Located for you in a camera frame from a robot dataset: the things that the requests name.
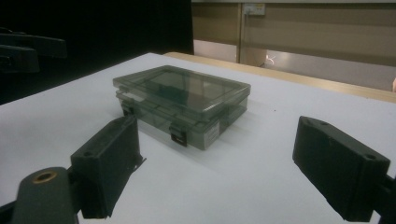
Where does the grey transparent compartment box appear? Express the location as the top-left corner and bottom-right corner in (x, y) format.
(112, 64), (252, 151)

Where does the wooden cabinet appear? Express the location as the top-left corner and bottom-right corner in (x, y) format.
(191, 0), (396, 93)

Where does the white table sheet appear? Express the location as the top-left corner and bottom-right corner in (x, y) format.
(0, 52), (396, 224)

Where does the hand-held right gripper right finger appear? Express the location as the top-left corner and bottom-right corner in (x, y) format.
(292, 116), (391, 223)

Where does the black curtain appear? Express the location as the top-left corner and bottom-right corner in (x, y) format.
(0, 0), (194, 105)

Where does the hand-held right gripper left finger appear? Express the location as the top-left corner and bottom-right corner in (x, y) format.
(70, 115), (147, 219)

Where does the white wall socket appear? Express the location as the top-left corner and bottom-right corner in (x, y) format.
(242, 3), (266, 17)

